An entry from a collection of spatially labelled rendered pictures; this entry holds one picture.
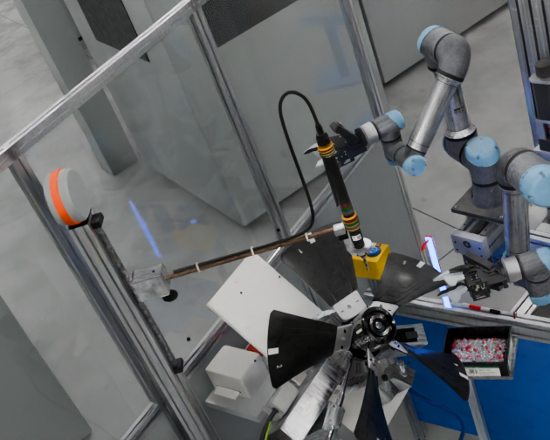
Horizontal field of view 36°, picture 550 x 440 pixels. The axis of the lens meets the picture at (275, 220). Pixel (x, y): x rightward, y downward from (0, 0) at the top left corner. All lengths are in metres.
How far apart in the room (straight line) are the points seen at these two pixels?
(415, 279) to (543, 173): 0.56
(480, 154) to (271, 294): 0.90
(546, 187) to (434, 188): 2.75
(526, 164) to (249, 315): 0.95
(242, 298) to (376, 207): 1.39
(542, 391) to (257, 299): 1.12
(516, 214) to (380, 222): 1.39
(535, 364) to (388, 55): 3.65
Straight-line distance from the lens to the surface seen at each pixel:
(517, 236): 2.70
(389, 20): 6.27
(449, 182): 5.16
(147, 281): 2.49
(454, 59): 2.86
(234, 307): 2.64
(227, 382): 2.98
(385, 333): 2.51
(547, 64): 2.84
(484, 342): 2.92
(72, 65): 6.37
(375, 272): 3.02
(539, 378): 3.15
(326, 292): 2.57
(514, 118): 5.63
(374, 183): 3.87
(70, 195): 2.32
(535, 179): 2.42
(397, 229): 4.11
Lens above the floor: 2.91
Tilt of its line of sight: 33 degrees down
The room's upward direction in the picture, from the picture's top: 22 degrees counter-clockwise
